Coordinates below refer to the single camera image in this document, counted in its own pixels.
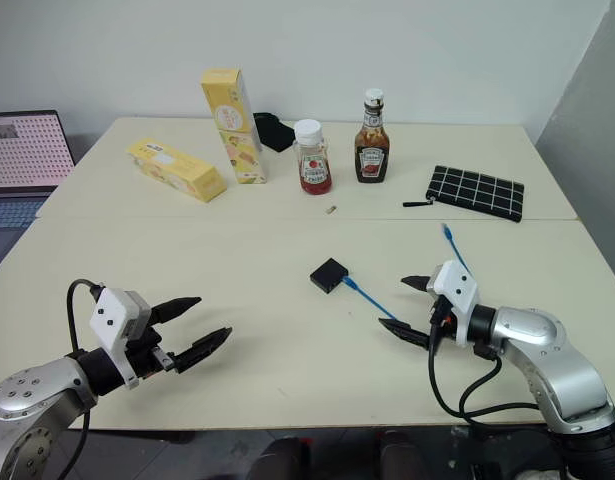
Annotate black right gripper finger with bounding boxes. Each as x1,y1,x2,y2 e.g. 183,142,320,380
400,274,432,295
377,317,433,351

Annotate small black square box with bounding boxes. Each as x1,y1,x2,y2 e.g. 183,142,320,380
308,257,352,295

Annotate clear ketchup bottle white cap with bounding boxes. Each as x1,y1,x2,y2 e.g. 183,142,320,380
292,119,335,196

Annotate black white-grid zip pouch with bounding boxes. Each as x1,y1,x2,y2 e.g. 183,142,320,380
402,164,526,224

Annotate tall yellow carton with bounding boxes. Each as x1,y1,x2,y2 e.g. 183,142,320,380
200,67,266,187

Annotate black cloth pouch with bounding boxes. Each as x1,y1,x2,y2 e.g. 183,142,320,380
252,111,296,154

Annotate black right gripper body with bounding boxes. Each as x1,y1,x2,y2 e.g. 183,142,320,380
425,287,461,342

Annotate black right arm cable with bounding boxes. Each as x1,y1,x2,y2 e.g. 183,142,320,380
426,299,544,427

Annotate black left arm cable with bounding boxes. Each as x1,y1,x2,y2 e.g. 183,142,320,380
65,278,109,480

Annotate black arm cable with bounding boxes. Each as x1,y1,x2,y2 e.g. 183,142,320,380
65,278,109,480
426,299,544,427

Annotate long yellow carton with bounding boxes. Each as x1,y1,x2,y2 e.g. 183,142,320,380
124,137,228,204

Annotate open laptop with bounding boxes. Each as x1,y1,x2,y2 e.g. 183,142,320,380
0,110,78,267

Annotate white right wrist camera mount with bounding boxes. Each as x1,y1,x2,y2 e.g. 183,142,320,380
428,259,481,347

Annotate blue cable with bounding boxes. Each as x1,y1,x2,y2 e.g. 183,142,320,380
342,222,471,322

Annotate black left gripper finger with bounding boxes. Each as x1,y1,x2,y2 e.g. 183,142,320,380
148,295,204,327
174,326,234,374

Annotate dark rounded shape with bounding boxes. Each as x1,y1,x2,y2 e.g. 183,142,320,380
378,428,432,480

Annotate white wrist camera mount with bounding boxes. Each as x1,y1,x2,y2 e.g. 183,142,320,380
428,259,481,347
88,287,151,391

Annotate dark Heinz sauce bottle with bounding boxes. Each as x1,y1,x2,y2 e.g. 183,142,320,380
353,88,391,185

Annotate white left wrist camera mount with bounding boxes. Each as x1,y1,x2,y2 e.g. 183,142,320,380
88,287,151,391

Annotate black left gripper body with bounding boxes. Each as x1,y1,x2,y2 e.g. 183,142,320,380
121,325,182,382

